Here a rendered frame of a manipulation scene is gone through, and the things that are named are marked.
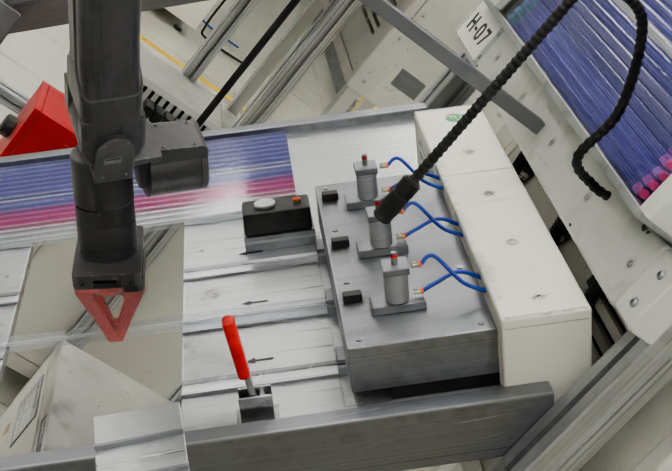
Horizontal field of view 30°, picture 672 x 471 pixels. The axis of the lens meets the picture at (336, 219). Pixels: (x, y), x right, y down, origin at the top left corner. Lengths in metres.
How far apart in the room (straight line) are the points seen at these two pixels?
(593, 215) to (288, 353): 0.32
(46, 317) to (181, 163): 1.57
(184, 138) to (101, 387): 0.71
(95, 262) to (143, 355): 1.56
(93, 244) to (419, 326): 0.32
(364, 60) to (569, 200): 1.32
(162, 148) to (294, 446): 0.30
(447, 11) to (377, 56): 0.16
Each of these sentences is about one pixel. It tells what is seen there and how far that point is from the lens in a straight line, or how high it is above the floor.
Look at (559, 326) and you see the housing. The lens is 1.11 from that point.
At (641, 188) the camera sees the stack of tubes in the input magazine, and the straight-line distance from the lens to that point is 1.10.
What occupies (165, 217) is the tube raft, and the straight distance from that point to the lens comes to 1.49.
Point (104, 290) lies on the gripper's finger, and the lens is 1.23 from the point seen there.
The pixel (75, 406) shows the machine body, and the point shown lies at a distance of 1.77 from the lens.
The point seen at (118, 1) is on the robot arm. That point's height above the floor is 1.26.
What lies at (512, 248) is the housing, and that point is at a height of 1.26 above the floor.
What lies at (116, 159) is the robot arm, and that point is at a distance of 1.14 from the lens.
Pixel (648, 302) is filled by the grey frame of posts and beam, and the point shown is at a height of 1.34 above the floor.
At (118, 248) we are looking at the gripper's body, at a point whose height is 1.03.
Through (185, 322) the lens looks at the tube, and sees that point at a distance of 1.28.
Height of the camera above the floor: 1.53
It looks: 17 degrees down
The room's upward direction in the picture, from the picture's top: 41 degrees clockwise
